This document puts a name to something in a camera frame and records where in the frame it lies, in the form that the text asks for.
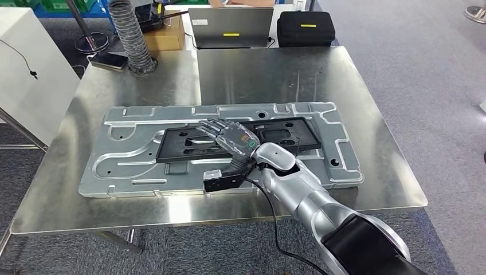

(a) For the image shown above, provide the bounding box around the pole stand with round base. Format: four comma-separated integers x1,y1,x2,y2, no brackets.
64,0,111,54

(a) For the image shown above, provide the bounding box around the pale wrist camera on bracket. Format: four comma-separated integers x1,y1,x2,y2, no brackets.
203,161,255,193

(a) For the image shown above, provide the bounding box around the stainless steel side table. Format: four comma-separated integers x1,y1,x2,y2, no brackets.
0,108,49,152

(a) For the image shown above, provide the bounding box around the black smartphone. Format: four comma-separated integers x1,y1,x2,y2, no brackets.
90,52,129,72

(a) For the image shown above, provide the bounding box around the black zip case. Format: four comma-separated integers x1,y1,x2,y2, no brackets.
276,11,336,48

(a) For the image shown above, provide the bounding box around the grey laptop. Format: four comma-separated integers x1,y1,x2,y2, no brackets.
187,6,275,50

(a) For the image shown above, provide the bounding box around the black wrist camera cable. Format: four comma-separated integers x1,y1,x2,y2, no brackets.
245,177,329,275

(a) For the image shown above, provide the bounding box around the black plastic plate frame part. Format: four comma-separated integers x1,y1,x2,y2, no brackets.
155,116,322,164

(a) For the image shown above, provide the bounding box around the brown cardboard box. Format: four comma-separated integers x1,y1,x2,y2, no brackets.
142,11,186,52

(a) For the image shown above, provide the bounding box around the thin black cable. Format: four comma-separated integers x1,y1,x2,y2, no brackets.
0,39,39,80

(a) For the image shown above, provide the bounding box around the stainless steel workbench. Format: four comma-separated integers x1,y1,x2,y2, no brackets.
0,45,429,259

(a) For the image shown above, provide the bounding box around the white cabinet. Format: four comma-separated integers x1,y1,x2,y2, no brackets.
0,7,80,147

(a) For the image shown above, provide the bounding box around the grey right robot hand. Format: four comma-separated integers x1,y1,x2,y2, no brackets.
196,118,261,159

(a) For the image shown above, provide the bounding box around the silver stamped metal plate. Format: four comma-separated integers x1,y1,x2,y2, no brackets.
79,101,364,199

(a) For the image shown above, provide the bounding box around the grey corrugated hose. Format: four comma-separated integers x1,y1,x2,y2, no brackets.
108,0,158,76

